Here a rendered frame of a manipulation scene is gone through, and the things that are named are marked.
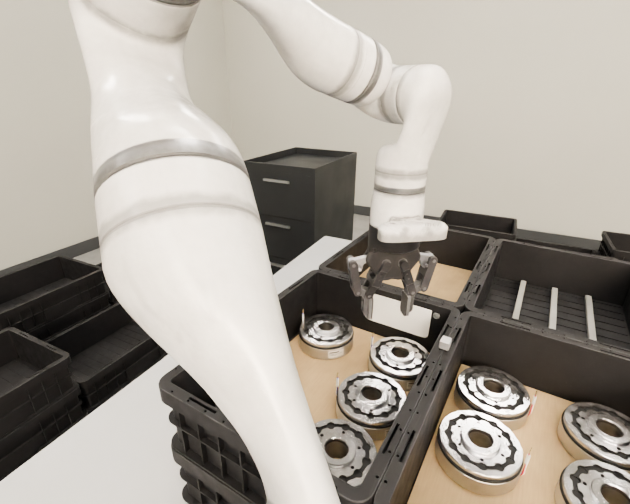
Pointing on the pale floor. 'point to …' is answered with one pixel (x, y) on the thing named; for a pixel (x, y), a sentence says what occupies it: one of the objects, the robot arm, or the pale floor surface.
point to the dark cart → (302, 199)
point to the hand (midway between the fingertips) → (386, 306)
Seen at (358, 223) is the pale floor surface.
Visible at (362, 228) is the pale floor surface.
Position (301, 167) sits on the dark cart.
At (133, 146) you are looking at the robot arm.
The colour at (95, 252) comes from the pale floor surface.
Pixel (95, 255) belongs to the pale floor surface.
